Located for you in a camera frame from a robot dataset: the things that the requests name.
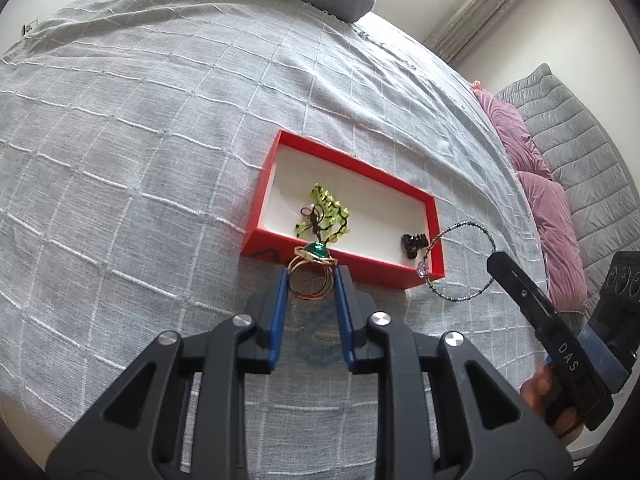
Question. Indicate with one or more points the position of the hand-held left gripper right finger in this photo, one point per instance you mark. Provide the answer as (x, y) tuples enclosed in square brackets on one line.
[(344, 310)]

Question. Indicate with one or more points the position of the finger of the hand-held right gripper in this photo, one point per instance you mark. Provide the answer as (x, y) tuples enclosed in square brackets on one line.
[(515, 280)]

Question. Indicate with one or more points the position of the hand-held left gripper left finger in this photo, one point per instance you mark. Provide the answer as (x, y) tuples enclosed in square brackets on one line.
[(279, 310)]

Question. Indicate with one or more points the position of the red jewelry box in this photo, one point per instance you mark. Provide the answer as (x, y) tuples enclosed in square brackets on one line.
[(380, 270)]

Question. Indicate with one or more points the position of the person's right hand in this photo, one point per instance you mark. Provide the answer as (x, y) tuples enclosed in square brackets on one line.
[(535, 390)]

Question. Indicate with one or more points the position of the pink velvet pillow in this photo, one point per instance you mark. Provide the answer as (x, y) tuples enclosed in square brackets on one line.
[(555, 230)]

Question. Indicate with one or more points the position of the black hair claw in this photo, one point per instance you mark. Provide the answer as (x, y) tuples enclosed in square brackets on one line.
[(412, 246)]

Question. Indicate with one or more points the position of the grey quilted blanket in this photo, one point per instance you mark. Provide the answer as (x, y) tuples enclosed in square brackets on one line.
[(590, 160)]

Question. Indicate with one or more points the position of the pink cloth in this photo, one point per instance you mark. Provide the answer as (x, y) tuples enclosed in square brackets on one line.
[(505, 125)]

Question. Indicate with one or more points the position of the grey checked bedspread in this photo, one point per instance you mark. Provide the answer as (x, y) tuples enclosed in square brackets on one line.
[(150, 160)]

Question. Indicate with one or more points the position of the beige curtain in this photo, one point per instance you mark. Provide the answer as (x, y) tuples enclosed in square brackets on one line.
[(475, 20)]

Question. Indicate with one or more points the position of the white wall socket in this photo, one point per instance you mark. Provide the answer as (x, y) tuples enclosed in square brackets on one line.
[(31, 25)]

